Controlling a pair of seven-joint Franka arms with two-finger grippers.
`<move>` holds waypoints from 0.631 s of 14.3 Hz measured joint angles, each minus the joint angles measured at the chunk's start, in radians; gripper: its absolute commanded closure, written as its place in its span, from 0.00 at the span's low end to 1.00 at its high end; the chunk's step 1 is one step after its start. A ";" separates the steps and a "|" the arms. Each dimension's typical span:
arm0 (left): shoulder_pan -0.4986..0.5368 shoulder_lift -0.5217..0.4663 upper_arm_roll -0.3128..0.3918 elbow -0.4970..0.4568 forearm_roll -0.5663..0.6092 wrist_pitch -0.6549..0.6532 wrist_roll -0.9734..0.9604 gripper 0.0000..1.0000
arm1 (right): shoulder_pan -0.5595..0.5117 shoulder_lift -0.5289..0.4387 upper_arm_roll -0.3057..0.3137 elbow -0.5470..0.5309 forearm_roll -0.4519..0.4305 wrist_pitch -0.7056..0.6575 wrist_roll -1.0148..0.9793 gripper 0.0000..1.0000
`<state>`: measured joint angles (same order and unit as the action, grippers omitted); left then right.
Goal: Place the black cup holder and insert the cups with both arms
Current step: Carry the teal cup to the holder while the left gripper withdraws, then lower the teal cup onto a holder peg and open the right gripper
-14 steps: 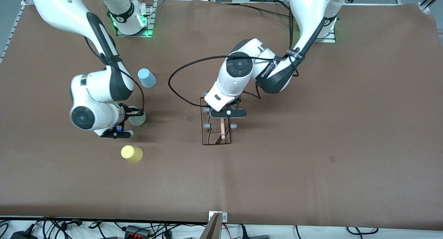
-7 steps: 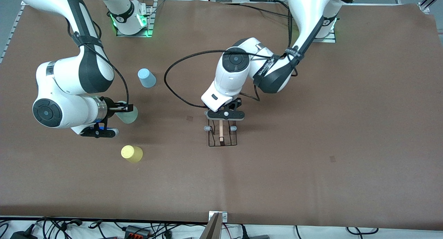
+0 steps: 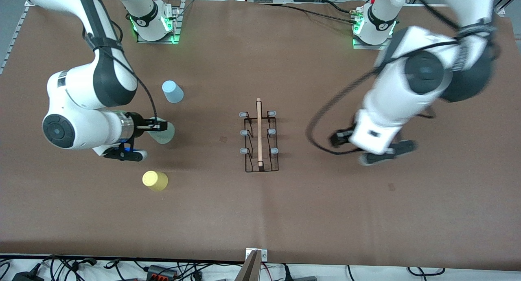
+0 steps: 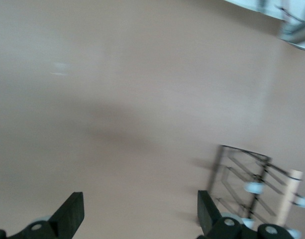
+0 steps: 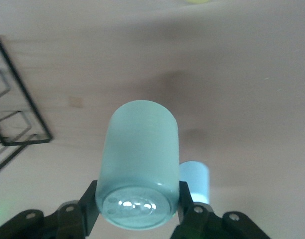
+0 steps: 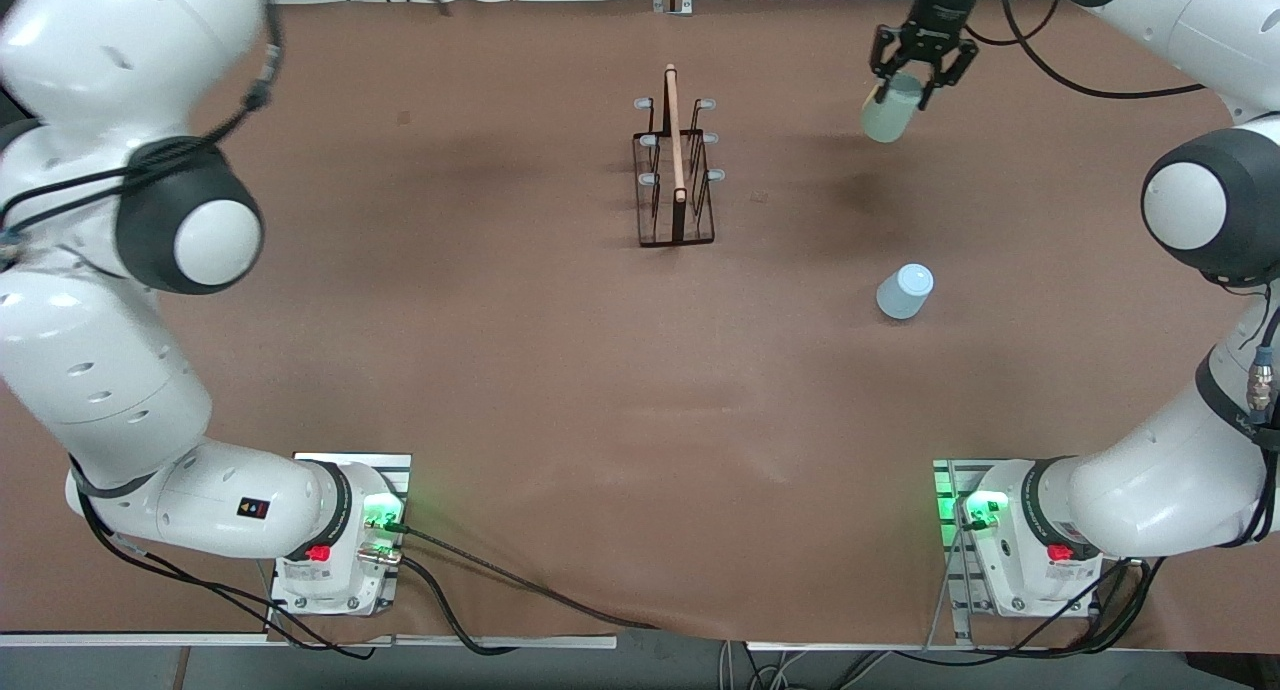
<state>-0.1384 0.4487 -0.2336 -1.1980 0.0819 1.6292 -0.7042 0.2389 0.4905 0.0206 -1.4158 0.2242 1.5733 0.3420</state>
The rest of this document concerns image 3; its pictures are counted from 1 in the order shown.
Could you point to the pale green plastic cup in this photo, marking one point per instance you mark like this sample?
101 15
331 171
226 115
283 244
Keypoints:
165 137

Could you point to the black power adapter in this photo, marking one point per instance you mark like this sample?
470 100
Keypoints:
26 277

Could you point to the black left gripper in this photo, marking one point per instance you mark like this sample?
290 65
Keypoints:
341 138

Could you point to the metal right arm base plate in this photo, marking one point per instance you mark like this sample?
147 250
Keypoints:
177 22

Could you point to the paper table cover sheet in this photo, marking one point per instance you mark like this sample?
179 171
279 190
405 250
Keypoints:
285 216

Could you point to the brown grey stand beam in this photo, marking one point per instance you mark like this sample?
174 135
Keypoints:
249 271

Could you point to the yellow plastic cup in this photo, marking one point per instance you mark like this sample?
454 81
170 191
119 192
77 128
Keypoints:
155 181

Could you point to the black orange adapter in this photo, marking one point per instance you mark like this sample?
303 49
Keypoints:
160 272

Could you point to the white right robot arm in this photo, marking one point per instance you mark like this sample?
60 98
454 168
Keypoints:
81 89

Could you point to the aluminium table side rail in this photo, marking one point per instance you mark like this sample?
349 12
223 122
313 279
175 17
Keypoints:
14 38

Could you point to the small metal bracket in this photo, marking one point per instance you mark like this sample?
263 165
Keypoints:
263 255

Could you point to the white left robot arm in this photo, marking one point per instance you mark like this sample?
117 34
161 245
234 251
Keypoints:
407 89

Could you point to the light blue plastic cup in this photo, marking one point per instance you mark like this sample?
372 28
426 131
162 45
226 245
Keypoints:
173 93

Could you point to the aluminium frame post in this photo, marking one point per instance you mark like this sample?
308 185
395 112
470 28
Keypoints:
508 2
28 3

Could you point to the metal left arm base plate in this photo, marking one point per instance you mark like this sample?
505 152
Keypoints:
374 47

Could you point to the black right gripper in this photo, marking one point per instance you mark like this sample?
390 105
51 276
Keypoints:
139 124

